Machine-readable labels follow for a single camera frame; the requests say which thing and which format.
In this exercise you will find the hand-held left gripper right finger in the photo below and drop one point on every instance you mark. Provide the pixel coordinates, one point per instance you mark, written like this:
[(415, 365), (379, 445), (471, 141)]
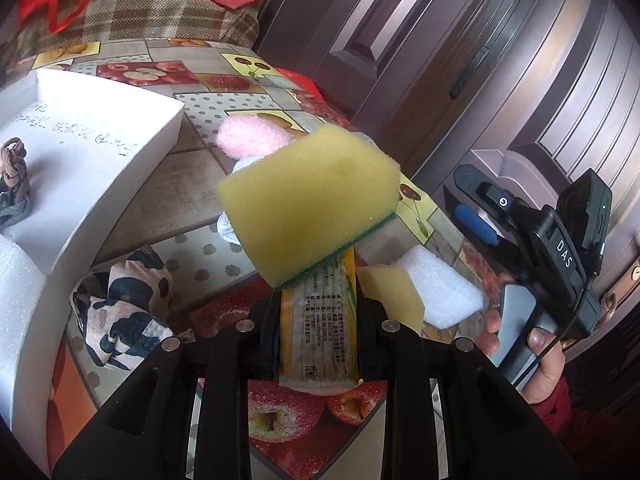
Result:
[(372, 345)]

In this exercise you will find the cow print cloth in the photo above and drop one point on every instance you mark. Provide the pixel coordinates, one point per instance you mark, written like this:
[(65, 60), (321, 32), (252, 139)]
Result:
[(125, 310)]

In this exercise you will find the pink plush ball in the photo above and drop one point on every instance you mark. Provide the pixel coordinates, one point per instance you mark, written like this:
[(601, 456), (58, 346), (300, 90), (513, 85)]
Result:
[(250, 135)]

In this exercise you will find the white cardboard box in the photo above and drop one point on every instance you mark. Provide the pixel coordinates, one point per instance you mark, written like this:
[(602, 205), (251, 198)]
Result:
[(85, 170)]

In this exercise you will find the person's right hand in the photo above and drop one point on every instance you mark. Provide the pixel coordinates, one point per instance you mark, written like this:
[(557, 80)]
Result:
[(549, 360)]

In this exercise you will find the yellow sponge with green pad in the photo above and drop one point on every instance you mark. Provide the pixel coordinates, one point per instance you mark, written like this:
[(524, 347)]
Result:
[(305, 200)]

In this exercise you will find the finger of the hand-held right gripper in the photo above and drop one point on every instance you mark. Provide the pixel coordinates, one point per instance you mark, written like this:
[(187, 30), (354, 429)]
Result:
[(470, 180), (477, 224)]

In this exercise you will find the white foam block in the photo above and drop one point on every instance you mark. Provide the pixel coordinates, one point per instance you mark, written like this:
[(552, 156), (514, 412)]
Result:
[(440, 285), (17, 310)]

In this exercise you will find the yellow printed wrapper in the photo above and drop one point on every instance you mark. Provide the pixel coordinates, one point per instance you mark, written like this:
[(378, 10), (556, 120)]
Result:
[(317, 325)]

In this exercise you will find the plaid woven blanket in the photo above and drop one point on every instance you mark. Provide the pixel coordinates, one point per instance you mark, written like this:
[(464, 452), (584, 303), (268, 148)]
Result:
[(150, 20)]

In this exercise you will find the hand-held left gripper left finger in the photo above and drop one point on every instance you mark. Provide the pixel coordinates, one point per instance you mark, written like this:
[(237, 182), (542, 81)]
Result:
[(266, 345)]

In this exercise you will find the person's right forearm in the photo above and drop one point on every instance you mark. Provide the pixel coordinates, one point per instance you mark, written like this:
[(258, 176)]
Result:
[(565, 410)]

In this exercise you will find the brown panelled door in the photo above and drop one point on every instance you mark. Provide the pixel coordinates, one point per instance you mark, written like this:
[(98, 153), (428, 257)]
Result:
[(370, 35), (550, 85)]

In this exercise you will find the yellow sponge piece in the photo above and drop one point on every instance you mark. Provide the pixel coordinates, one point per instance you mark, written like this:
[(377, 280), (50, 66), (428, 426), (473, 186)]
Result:
[(395, 295)]

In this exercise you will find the brown knotted stocking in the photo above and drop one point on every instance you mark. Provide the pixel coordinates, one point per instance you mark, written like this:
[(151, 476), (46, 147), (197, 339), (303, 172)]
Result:
[(14, 162)]

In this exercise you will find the fruit print tablecloth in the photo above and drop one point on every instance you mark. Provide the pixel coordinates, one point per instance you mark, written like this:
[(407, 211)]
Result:
[(210, 105)]

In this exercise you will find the dark grey cloth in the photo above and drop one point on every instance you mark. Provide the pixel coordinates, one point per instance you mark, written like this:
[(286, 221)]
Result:
[(12, 210)]

